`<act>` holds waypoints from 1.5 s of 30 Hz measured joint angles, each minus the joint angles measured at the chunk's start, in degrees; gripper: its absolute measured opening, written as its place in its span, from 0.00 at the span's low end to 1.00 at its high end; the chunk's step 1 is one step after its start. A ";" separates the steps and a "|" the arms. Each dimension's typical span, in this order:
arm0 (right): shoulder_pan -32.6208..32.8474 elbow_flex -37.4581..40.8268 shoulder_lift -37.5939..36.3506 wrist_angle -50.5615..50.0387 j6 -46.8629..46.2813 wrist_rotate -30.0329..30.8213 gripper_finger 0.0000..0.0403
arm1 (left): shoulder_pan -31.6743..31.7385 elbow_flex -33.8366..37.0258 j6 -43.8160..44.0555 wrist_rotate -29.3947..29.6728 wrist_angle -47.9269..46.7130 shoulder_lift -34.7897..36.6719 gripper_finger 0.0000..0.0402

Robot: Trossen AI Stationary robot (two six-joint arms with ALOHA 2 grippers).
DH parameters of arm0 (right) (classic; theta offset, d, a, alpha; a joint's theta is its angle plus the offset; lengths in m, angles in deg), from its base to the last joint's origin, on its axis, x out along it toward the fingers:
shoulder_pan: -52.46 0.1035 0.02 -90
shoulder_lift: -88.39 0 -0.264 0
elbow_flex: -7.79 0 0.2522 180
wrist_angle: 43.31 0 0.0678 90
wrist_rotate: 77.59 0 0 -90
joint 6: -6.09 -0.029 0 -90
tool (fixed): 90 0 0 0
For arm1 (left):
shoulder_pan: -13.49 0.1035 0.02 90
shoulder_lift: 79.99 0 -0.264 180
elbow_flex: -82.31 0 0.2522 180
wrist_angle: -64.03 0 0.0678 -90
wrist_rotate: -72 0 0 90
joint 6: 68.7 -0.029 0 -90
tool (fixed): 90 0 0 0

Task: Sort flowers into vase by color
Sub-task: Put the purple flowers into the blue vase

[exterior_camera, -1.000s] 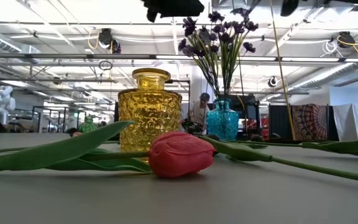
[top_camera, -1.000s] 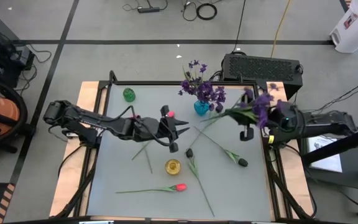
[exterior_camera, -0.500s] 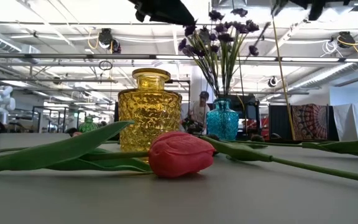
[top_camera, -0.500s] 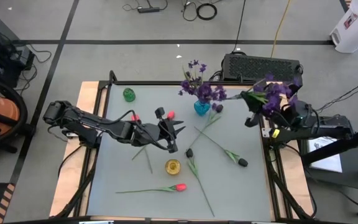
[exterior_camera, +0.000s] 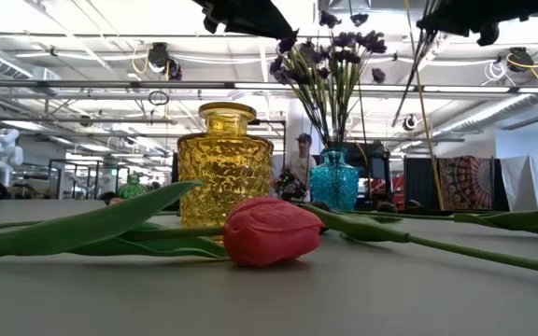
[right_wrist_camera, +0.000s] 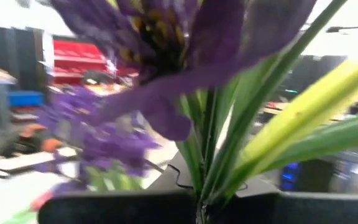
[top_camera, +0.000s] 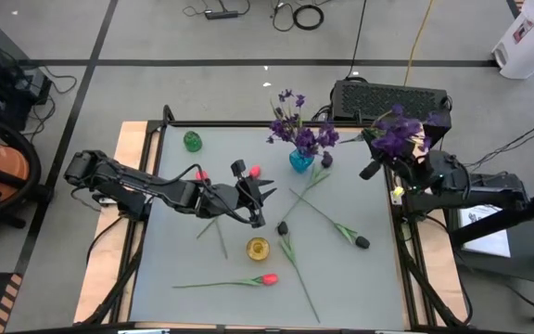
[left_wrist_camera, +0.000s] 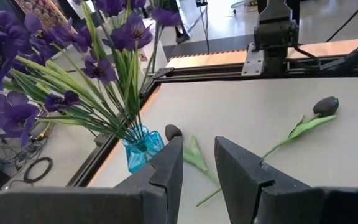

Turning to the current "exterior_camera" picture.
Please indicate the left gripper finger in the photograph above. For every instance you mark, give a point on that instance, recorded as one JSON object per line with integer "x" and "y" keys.
{"x": 259, "y": 18}

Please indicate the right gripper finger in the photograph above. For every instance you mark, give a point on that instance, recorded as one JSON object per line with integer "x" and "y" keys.
{"x": 451, "y": 18}

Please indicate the red artificial tulip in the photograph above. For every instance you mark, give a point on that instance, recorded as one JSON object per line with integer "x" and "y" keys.
{"x": 116, "y": 201}
{"x": 269, "y": 233}

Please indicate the green stem with leaves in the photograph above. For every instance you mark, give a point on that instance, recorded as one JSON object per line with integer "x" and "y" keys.
{"x": 358, "y": 226}

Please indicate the yellow textured glass vase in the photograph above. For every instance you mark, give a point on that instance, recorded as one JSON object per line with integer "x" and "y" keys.
{"x": 224, "y": 177}

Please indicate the blue textured glass vase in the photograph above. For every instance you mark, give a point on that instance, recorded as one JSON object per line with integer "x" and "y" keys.
{"x": 334, "y": 184}

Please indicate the green glass vase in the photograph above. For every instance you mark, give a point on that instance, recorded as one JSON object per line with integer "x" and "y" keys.
{"x": 132, "y": 190}

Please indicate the person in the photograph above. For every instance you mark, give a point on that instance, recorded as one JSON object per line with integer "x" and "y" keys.
{"x": 302, "y": 163}

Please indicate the red mandala tapestry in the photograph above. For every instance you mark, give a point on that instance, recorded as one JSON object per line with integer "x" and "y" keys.
{"x": 466, "y": 182}

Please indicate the black partition panel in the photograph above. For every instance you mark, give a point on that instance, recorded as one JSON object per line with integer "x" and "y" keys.
{"x": 419, "y": 182}

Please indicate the black device green lights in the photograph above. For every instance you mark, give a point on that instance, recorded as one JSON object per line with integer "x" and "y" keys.
{"x": 290, "y": 184}

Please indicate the white hanging cloth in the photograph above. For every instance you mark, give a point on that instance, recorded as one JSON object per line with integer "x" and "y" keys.
{"x": 528, "y": 182}

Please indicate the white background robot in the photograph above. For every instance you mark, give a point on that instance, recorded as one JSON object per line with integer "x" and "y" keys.
{"x": 3, "y": 154}

